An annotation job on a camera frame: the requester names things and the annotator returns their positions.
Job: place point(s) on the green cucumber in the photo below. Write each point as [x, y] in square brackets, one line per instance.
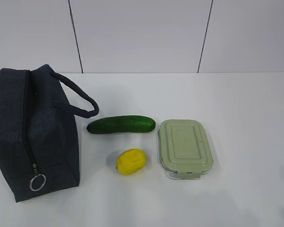
[120, 124]

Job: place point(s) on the yellow lemon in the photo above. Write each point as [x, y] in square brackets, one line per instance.
[130, 161]

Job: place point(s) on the glass container green lid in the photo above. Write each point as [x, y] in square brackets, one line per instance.
[184, 149]

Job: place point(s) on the dark blue lunch bag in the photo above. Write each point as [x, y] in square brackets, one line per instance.
[39, 145]

